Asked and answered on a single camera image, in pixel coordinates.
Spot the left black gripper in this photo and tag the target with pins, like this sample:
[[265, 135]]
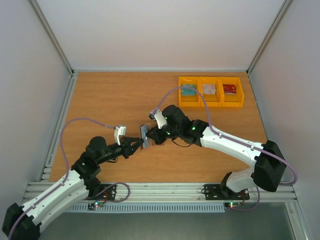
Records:
[[127, 147]]

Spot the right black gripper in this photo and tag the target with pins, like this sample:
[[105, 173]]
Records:
[[159, 135]]

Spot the brown leather card holder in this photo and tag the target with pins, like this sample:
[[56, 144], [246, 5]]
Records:
[[147, 141]]

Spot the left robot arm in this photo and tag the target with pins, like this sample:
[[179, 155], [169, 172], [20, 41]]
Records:
[[80, 182]]

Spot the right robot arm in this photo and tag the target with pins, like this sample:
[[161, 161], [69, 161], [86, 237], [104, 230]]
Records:
[[264, 160]]

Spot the teal card stack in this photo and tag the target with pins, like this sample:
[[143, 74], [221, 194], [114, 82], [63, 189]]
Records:
[[188, 90]]

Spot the white card stack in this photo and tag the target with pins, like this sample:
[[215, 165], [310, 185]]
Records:
[[209, 89]]

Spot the red card stack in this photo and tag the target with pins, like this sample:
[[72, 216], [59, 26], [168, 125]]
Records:
[[229, 89]]

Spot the left yellow bin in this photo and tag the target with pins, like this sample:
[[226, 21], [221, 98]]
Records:
[[187, 96]]

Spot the left small circuit board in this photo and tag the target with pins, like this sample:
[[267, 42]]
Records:
[[95, 205]]

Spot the small circuit board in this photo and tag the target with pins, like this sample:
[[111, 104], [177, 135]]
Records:
[[232, 205], [95, 205]]

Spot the right yellow bin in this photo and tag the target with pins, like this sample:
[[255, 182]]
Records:
[[233, 101]]

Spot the right small circuit board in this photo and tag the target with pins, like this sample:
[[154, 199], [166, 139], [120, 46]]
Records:
[[232, 205]]

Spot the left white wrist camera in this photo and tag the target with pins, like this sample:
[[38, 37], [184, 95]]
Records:
[[119, 131]]

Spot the aluminium front rail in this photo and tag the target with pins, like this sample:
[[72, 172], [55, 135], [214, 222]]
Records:
[[191, 193]]

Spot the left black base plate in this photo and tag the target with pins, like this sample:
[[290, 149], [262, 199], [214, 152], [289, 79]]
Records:
[[104, 191]]

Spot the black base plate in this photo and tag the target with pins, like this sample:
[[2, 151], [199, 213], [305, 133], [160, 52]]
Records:
[[104, 191], [217, 192]]

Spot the grey slotted cable duct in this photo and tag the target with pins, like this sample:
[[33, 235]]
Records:
[[139, 208]]

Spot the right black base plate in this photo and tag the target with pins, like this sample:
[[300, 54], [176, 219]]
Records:
[[217, 192]]

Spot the left aluminium frame post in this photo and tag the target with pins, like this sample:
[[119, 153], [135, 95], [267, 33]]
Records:
[[45, 24]]

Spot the aluminium frame post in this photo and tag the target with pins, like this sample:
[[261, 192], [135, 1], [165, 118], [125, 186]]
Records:
[[271, 31], [45, 24]]

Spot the right aluminium frame post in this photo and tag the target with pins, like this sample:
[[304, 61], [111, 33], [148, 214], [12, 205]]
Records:
[[271, 31]]

